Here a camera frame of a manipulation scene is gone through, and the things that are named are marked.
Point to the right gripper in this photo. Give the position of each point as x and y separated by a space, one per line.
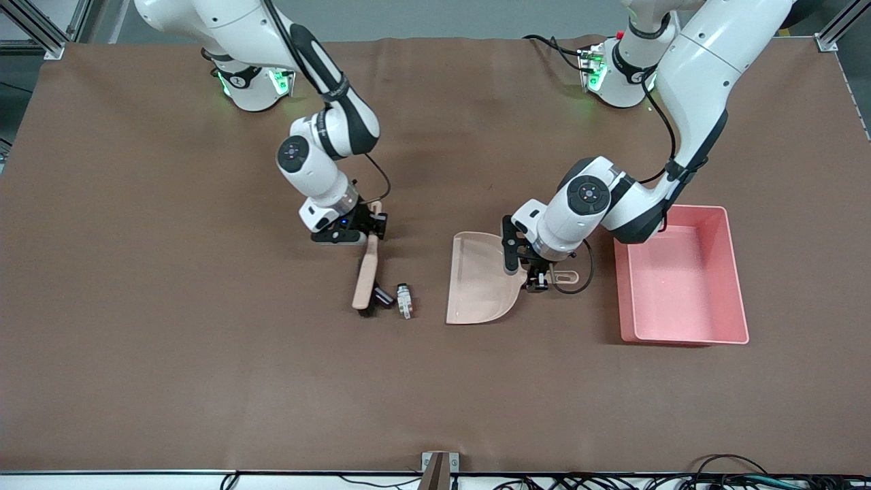
373 223

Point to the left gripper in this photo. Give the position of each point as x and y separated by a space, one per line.
535 268

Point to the beige brush black bristles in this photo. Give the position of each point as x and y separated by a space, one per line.
367 272

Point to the beige plastic dustpan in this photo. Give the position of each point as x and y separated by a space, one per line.
476 286

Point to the small black electronic component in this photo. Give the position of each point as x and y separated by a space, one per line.
384 297

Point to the small white electronic connector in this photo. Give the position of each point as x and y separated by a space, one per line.
405 299

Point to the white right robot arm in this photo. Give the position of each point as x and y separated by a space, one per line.
313 170

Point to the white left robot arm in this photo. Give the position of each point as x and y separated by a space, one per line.
701 82

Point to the pink plastic bin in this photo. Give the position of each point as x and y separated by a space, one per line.
680 292

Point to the brown table cover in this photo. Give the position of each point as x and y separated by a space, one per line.
408 395

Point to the grey metal camera bracket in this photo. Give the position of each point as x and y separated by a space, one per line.
439 469

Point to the aluminium frame profile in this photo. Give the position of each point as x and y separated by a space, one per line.
827 42
47 44

